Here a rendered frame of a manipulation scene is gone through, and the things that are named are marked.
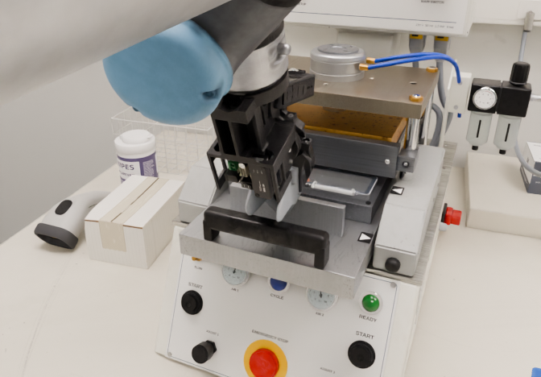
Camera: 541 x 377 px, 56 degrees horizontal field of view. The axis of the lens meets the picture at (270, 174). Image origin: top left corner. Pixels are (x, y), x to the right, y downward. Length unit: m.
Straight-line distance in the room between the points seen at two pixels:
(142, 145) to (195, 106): 0.81
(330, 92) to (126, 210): 0.46
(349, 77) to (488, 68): 0.65
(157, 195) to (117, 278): 0.17
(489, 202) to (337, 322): 0.56
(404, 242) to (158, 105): 0.39
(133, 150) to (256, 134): 0.66
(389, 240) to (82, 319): 0.50
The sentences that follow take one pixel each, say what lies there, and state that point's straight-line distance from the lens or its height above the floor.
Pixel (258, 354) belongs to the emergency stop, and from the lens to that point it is 0.70.
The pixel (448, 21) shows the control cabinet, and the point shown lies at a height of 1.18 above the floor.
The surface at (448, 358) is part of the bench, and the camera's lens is 0.81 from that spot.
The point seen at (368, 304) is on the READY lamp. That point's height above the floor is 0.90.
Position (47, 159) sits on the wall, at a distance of 1.93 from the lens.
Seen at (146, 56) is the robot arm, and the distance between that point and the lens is 0.29.
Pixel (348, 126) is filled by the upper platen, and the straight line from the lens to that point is 0.70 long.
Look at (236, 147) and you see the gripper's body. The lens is 0.47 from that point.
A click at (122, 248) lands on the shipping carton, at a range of 0.95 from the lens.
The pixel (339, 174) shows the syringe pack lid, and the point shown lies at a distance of 0.69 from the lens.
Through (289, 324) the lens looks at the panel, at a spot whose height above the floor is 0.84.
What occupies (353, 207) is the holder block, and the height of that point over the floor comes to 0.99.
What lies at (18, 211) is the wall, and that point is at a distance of 2.16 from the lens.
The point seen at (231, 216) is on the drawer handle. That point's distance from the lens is 0.58.
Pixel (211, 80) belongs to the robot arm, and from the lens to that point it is 0.29.
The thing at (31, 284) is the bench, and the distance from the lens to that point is 0.98.
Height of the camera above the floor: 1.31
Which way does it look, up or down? 26 degrees down
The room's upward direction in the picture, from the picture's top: straight up
